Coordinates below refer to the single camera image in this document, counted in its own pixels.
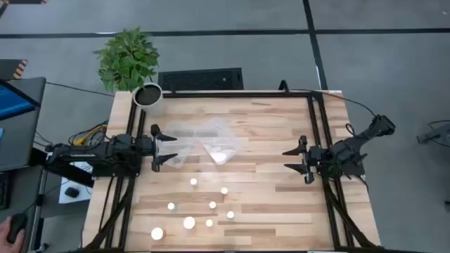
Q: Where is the blue computer screen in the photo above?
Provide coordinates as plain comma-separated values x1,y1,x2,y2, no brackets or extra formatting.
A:
0,79,41,121

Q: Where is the grey stand base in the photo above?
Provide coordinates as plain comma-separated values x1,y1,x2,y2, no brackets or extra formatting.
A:
416,121,450,147

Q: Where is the yellow cable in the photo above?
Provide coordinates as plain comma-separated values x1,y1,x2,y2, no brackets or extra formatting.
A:
72,122,109,147

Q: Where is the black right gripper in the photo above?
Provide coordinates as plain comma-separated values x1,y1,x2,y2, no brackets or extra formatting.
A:
282,136,332,185

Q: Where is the black perforated box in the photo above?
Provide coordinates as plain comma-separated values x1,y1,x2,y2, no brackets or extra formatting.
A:
157,67,244,91

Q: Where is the white plant pot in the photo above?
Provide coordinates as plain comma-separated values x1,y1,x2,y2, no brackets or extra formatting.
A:
132,82,165,117

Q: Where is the person's hand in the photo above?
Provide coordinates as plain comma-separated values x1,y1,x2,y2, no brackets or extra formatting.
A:
0,216,26,253

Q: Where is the thin black cable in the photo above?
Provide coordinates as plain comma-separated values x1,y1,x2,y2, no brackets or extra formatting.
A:
286,87,378,119
44,81,116,98

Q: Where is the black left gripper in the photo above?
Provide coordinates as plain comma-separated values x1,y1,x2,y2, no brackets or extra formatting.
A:
137,124,179,173

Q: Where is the green leafy plant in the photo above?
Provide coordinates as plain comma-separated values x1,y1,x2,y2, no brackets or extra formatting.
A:
93,27,161,93

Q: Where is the clear plastic bin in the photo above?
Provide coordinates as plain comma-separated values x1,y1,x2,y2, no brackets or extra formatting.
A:
160,121,208,169
196,117,243,165

